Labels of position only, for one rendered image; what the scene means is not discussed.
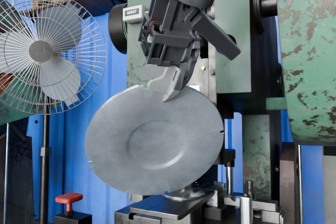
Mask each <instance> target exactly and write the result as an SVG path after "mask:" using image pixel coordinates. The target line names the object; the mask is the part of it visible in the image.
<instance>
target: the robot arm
mask: <svg viewBox="0 0 336 224"><path fill-rule="evenodd" d="M213 3H214V0H151V3H150V7H149V11H148V13H147V12H145V13H144V16H143V20H142V24H141V29H140V33H139V37H138V42H141V43H140V45H141V48H142V51H143V53H144V56H145V58H146V60H147V62H146V64H148V65H146V66H144V67H143V70H142V73H143V74H144V75H145V76H147V77H150V78H153V79H152V80H150V81H149V82H148V84H147V87H148V89H149V90H151V91H155V92H158V93H162V94H164V95H163V98H162V102H167V101H169V100H170V99H172V98H173V97H174V96H176V95H177V94H178V93H179V91H181V90H183V88H184V87H185V86H186V85H187V83H188V82H189V81H190V79H191V77H192V75H193V72H194V68H195V65H196V62H197V61H198V56H199V53H200V48H201V36H202V37H203V38H205V39H206V40H207V41H208V42H209V43H210V44H212V45H213V46H214V47H215V49H216V50H217V52H218V53H219V54H221V55H224V56H225V57H227V58H228V59H229V60H230V61H232V60H234V59H235V58H236V57H237V56H238V55H239V54H240V53H241V50H240V49H239V47H238V46H237V42H236V39H235V38H234V37H233V36H232V35H231V34H228V33H225V32H224V31H223V30H222V29H221V28H220V27H219V26H218V25H217V24H216V23H215V22H214V21H213V20H212V19H211V18H210V17H209V16H208V15H207V14H206V13H205V12H203V11H202V10H201V9H200V8H210V7H211V6H212V5H213ZM145 22H146V23H145ZM142 34H143V35H142Z"/></svg>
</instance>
